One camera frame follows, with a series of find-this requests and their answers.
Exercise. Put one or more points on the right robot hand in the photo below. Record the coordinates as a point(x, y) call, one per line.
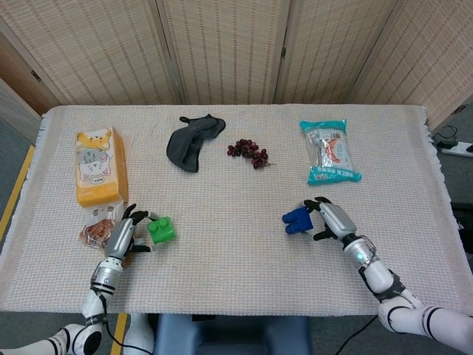
point(338, 222)

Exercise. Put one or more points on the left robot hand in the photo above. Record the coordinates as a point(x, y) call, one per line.
point(120, 238)

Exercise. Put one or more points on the blue toy block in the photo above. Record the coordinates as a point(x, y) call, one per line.
point(299, 221)

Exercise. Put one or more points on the green toy block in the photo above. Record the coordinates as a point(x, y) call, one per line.
point(164, 231)

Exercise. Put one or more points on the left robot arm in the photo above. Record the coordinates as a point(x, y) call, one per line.
point(101, 277)

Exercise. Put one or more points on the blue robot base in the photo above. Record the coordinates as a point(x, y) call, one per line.
point(229, 336)

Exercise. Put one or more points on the brown spout drink pouch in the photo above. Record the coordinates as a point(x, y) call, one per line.
point(96, 233)

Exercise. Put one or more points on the teal snack package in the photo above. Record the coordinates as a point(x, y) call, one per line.
point(330, 155)

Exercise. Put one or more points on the orange cat tissue pack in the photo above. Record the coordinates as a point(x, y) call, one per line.
point(99, 166)

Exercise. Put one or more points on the white robot torso part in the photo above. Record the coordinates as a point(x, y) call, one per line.
point(139, 333)

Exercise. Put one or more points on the beige woven tablecloth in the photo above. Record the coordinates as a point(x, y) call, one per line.
point(236, 266)

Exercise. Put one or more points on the dark grey cloth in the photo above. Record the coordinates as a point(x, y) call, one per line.
point(184, 148)

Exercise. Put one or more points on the bunch of red grapes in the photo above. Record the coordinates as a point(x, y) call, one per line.
point(247, 149)

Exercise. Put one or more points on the black furniture piece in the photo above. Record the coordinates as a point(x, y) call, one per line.
point(463, 212)

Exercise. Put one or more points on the white power strip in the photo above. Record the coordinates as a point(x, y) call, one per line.
point(456, 148)

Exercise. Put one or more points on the woven folding screen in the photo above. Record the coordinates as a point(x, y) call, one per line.
point(229, 48)

